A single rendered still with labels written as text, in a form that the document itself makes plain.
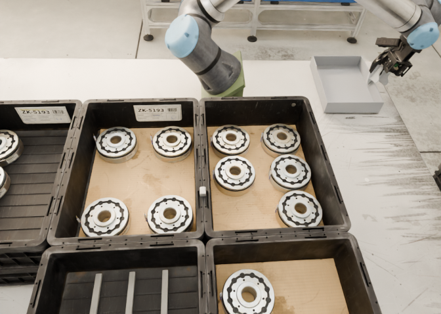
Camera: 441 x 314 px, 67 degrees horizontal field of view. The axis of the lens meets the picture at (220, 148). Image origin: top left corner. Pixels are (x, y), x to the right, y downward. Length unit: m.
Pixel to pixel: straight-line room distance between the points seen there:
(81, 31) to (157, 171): 2.27
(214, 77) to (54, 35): 2.13
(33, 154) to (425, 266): 1.06
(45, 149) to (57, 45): 1.99
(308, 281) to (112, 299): 0.40
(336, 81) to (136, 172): 0.87
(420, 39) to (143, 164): 0.82
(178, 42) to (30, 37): 2.18
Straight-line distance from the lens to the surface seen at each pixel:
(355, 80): 1.43
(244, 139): 0.91
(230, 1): 1.10
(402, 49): 1.32
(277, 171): 0.85
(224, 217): 0.80
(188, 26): 1.03
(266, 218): 0.81
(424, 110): 2.67
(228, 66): 1.09
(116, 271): 0.78
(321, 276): 0.79
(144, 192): 0.85
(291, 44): 2.87
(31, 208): 0.91
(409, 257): 1.05
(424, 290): 1.03
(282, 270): 0.77
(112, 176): 0.89
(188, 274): 0.75
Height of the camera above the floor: 1.54
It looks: 51 degrees down
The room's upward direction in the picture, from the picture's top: 4 degrees clockwise
